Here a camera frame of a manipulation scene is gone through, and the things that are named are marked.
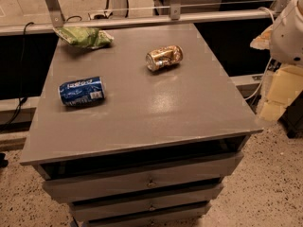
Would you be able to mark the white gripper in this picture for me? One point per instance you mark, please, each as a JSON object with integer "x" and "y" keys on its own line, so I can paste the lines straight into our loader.
{"x": 288, "y": 35}

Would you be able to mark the blue pepsi can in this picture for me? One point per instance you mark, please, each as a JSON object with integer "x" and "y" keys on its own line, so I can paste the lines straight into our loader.
{"x": 81, "y": 91}

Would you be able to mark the gold crushed can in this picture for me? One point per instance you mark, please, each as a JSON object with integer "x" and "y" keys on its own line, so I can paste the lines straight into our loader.
{"x": 164, "y": 57}

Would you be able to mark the grey metal railing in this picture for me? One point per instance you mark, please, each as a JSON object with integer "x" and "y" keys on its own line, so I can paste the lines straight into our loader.
{"x": 43, "y": 16}

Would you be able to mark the grey drawer cabinet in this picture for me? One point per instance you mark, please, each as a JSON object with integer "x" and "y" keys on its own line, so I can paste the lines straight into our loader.
{"x": 156, "y": 148}

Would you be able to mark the green chip bag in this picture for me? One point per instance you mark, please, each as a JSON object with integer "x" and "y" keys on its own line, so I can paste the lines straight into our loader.
{"x": 84, "y": 37}

